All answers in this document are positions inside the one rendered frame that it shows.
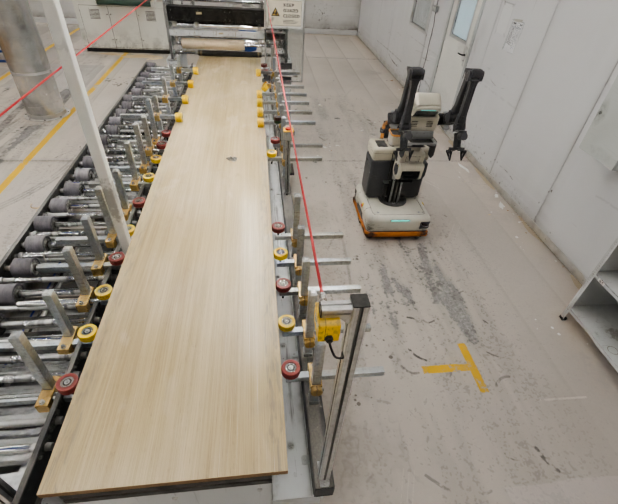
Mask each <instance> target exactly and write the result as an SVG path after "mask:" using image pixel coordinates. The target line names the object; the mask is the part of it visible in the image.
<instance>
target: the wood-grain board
mask: <svg viewBox="0 0 618 504"><path fill-rule="evenodd" d="M196 67H198V69H199V75H194V74H193V75H192V78H191V80H193V81H194V88H189V87H188V89H187V91H186V94H185V95H188V97H189V104H183V103H182V105H181V107H180V110H179V113H182V114H183V122H176V121H175V124H174V126H173V129H172V132H171V134H170V137H169V140H168V142H167V145H166V148H165V150H164V153H163V156H162V158H161V161H160V164H159V167H158V169H157V172H156V175H155V177H154V180H153V183H152V185H151V188H150V191H149V193H148V196H147V199H146V201H145V204H144V207H143V210H142V212H141V215H140V218H139V220H138V223H137V226H136V228H135V231H134V234H133V236H132V239H131V242H130V244H129V247H128V250H127V253H126V255H125V258H124V261H123V263H122V266H121V269H120V271H119V274H118V277H117V279H116V282H115V285H114V287H113V290H112V293H111V296H110V298H109V301H108V304H107V306H106V309H105V312H104V314H103V317H102V320H101V322H100V325H99V328H98V330H97V333H96V336H95V339H94V341H93V344H92V347H91V349H90V352H89V355H88V357H87V360H86V363H85V365H84V368H83V371H82V373H81V376H80V379H79V381H78V384H77V387H76V390H75V392H74V395H73V398H72V400H71V403H70V406H69V408H68V411H67V414H66V416H65V419H64V422H63V424H62V427H61V430H60V433H59V435H58V438H57V441H56V443H55V446H54V449H53V451H52V454H51V457H50V459H49V462H48V465H47V467H46V470H45V473H44V476H43V478H42V481H41V484H40V486H39V489H38V492H37V494H36V495H37V496H38V497H39V498H46V497H57V496H67V495H77V494H87V493H97V492H107V491H118V490H128V489H138V488H148V487H158V486H168V485H179V484H189V483H199V482H209V481H219V480H229V479H240V478H250V477H260V476H270V475H280V474H288V462H287V447H286V432H285V417H284V402H283V387H282V372H281V357H280V342H279V328H278V313H277V298H276V283H275V268H274V253H273V238H272V223H271V208H270V193H269V178H268V163H267V148H266V133H265V125H264V127H258V124H257V118H264V114H263V117H257V108H263V110H264V104H263V107H257V103H256V102H257V95H256V93H257V91H256V90H262V89H261V87H262V74H261V76H256V69H261V60H242V59H211V58H199V59H198V62H197V64H196ZM262 92H263V90H262ZM264 120H265V118H264ZM230 156H231V157H234V156H235V157H237V158H238V159H236V160H237V161H235V162H233V161H231V160H230V161H229V160H227V159H226V158H227V157H230Z"/></svg>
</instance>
